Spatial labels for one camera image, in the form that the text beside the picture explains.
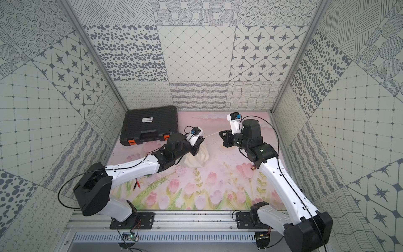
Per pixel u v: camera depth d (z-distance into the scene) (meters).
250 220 0.73
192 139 0.70
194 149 0.72
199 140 0.72
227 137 0.63
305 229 0.36
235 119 0.63
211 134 0.74
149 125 1.04
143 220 0.73
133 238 0.70
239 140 0.61
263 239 0.72
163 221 0.75
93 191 0.43
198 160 0.86
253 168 0.90
